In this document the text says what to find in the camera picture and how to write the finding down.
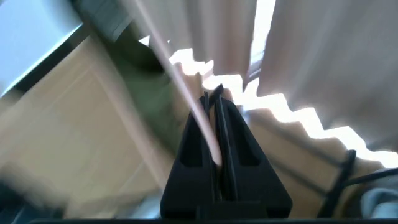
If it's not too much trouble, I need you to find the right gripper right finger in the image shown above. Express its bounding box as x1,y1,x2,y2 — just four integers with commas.
214,83,293,218

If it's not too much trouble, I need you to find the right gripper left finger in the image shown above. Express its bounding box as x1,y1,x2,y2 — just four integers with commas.
160,91,222,218

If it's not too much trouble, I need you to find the pink clothes hanger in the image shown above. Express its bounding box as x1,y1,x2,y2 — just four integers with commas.
133,0,223,166

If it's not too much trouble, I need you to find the green short-sleeved shirt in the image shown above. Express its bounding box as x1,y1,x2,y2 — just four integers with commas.
105,27,195,155

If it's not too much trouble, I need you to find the black clothes rack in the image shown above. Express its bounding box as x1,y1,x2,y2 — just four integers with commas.
247,110,398,218

